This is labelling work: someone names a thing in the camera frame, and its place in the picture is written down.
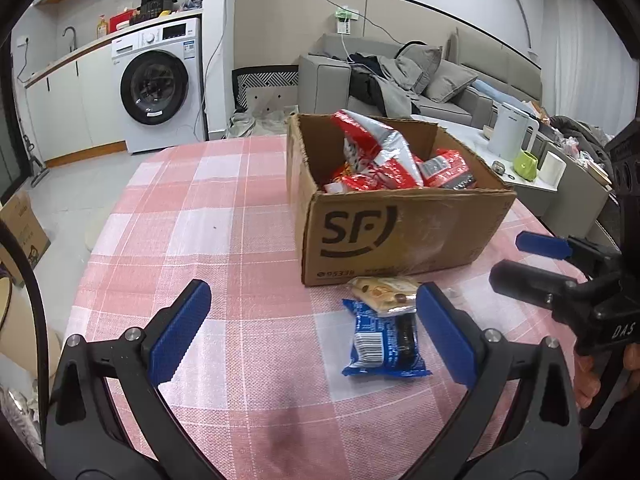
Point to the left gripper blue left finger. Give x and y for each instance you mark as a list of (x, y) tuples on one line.
[(107, 418)]

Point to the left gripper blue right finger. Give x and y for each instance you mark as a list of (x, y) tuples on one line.
[(517, 419)]

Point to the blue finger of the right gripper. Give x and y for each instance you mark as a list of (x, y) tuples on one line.
[(543, 245), (539, 287)]

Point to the beige biscuit packet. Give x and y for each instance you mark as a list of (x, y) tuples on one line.
[(387, 297)]

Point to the blue cookie packet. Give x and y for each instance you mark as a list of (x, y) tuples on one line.
[(384, 346)]

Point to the person's right hand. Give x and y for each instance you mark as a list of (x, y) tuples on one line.
[(587, 383)]

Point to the white marble coffee table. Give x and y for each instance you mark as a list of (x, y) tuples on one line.
[(576, 198)]

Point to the white cup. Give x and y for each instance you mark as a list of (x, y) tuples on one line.
[(552, 169)]

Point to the green cup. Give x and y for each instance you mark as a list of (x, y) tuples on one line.
[(525, 165)]

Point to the small round metal object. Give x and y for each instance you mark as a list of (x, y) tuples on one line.
[(498, 167)]

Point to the white electric kettle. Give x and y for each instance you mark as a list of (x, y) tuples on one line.
[(509, 131)]

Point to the brown cardboard SF box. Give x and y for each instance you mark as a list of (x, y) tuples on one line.
[(385, 232)]

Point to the red orange snack packet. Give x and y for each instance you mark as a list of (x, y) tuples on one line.
[(389, 176)]

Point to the pink checked tablecloth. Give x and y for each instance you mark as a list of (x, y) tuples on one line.
[(261, 390)]

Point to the grey sofa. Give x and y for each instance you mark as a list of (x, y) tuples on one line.
[(502, 74)]

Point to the grey square cushion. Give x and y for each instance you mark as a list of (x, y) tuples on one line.
[(448, 81)]

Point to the silver white snack bag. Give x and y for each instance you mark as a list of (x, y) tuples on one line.
[(368, 141)]

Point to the cardboard box on floor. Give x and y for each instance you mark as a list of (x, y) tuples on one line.
[(18, 216)]

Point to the dark clothes pile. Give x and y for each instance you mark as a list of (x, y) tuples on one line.
[(386, 84)]

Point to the crumpled beige cloth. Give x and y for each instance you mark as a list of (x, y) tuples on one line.
[(245, 124)]

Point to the white power strip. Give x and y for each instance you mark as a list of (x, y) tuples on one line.
[(344, 18)]

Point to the white kitchen base cabinets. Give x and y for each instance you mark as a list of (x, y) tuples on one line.
[(75, 107)]

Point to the white washing machine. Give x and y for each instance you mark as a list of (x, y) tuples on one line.
[(159, 83)]

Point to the kitchen faucet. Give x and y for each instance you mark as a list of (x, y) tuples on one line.
[(70, 35)]

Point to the black pressure cooker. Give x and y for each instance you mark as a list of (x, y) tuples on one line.
[(150, 9)]

